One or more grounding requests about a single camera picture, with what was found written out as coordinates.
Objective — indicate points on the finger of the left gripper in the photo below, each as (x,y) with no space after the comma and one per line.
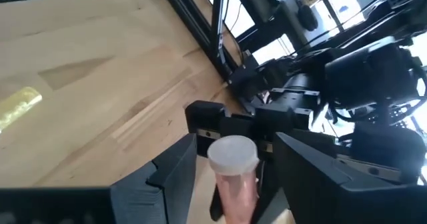
(268,190)
(217,204)

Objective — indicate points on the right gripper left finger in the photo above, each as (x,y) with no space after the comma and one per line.
(166,187)

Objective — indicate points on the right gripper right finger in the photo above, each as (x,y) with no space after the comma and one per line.
(307,184)

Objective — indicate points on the red pill bottle white cap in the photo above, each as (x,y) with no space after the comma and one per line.
(233,154)

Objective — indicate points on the yellow pill bottle white cap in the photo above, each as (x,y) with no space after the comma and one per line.
(18,109)

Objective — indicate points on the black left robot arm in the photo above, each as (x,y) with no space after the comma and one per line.
(367,77)

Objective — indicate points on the black cap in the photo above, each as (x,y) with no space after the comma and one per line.
(307,17)

